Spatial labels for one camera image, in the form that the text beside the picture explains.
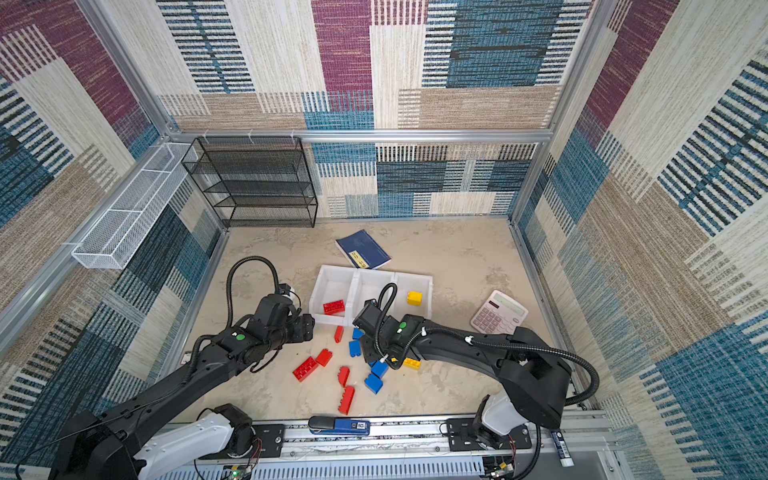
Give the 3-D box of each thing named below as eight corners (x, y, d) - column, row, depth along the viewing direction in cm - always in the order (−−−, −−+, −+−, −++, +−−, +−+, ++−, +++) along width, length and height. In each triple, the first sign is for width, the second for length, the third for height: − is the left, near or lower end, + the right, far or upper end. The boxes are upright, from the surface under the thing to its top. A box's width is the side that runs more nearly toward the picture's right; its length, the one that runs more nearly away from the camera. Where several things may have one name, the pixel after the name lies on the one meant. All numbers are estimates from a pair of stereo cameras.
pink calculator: (469, 324, 95) (472, 317, 91) (491, 295, 101) (495, 288, 98) (504, 349, 90) (509, 342, 86) (525, 317, 96) (530, 310, 93)
